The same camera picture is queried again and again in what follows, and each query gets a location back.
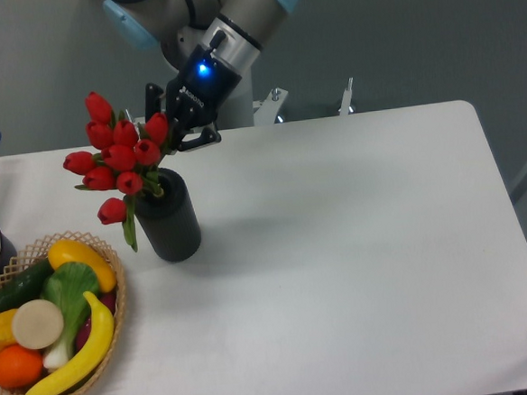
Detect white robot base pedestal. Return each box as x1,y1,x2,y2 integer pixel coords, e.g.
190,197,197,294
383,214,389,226
102,0,258,139

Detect dark grey ribbed vase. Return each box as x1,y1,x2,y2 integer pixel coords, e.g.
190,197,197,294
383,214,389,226
135,168,201,262

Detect beige round disc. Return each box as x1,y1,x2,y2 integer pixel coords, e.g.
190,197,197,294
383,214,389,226
11,299,64,350

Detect green bok choy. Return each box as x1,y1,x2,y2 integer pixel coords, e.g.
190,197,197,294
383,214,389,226
42,262,100,372

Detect orange fruit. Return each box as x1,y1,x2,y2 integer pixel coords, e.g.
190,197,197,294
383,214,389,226
0,344,43,389

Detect yellow banana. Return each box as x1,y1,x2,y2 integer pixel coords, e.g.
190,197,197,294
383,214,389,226
25,291,115,395

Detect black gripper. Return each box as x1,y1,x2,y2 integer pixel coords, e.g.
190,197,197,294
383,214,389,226
144,45,241,153

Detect yellow squash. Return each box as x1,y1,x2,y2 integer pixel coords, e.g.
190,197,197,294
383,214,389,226
47,239,116,294

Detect red tulip bouquet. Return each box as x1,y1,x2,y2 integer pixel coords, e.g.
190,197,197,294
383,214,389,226
63,92,170,251

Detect woven wicker basket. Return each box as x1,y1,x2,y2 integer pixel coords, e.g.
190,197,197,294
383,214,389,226
0,230,126,395

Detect purple eggplant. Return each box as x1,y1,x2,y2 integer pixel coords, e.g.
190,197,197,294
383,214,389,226
75,291,116,353

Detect green cucumber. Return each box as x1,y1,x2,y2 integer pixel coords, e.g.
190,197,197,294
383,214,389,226
0,259,53,313

